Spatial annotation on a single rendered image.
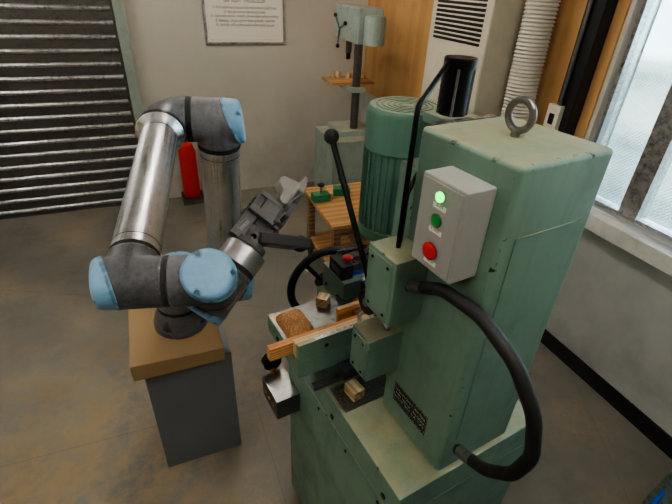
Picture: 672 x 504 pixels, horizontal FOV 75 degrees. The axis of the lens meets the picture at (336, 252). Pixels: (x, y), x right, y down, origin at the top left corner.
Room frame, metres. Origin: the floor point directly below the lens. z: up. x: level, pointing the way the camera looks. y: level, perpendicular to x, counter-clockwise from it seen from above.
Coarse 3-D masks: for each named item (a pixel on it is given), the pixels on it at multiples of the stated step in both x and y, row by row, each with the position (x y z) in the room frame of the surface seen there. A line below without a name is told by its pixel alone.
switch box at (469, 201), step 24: (456, 168) 0.67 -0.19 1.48; (432, 192) 0.63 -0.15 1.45; (456, 192) 0.59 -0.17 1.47; (480, 192) 0.59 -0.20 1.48; (456, 216) 0.58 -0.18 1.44; (480, 216) 0.59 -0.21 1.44; (432, 240) 0.62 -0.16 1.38; (456, 240) 0.58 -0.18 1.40; (480, 240) 0.60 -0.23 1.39; (456, 264) 0.58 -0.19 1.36
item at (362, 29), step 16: (336, 16) 3.61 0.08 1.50; (352, 16) 3.34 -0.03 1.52; (368, 16) 3.18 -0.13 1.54; (336, 32) 3.61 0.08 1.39; (352, 32) 3.32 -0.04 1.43; (368, 32) 3.15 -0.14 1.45; (384, 32) 3.18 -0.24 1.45; (336, 80) 3.53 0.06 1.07; (352, 80) 3.44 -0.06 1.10; (368, 80) 3.59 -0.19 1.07; (352, 96) 3.42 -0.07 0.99; (352, 112) 3.41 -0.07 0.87; (320, 128) 3.52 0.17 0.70; (336, 128) 3.41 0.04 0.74; (352, 128) 3.41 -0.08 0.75; (320, 144) 3.43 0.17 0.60; (352, 144) 3.22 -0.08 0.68; (320, 160) 3.42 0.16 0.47; (352, 160) 3.23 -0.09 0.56; (320, 176) 3.41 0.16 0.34; (336, 176) 3.18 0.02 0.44; (352, 176) 3.23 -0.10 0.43
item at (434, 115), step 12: (444, 60) 0.86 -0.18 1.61; (456, 60) 0.84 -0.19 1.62; (468, 60) 0.84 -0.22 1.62; (456, 72) 0.84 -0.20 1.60; (468, 72) 0.84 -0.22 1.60; (444, 84) 0.85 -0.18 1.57; (456, 84) 0.83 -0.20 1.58; (468, 84) 0.84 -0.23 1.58; (444, 96) 0.85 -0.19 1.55; (456, 96) 0.84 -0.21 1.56; (468, 96) 0.85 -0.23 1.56; (444, 108) 0.85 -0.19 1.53; (456, 108) 0.84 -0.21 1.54; (468, 108) 0.86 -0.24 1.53; (432, 120) 0.85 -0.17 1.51
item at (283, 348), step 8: (344, 320) 0.92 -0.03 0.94; (320, 328) 0.88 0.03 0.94; (296, 336) 0.85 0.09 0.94; (272, 344) 0.81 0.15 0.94; (280, 344) 0.82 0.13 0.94; (288, 344) 0.82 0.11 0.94; (272, 352) 0.80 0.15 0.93; (280, 352) 0.81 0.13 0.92; (288, 352) 0.82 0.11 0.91; (272, 360) 0.80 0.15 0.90
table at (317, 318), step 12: (324, 288) 1.16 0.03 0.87; (336, 300) 1.06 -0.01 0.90; (348, 300) 1.06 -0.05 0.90; (276, 312) 0.99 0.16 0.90; (312, 312) 0.99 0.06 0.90; (324, 312) 1.00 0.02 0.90; (276, 324) 0.94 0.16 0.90; (312, 324) 0.94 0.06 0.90; (324, 324) 0.95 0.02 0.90; (276, 336) 0.91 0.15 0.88; (336, 348) 0.85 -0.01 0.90; (348, 348) 0.87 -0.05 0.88; (288, 360) 0.85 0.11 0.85; (312, 360) 0.82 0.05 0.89; (324, 360) 0.83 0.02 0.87; (336, 360) 0.85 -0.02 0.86; (300, 372) 0.80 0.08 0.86; (312, 372) 0.82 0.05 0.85
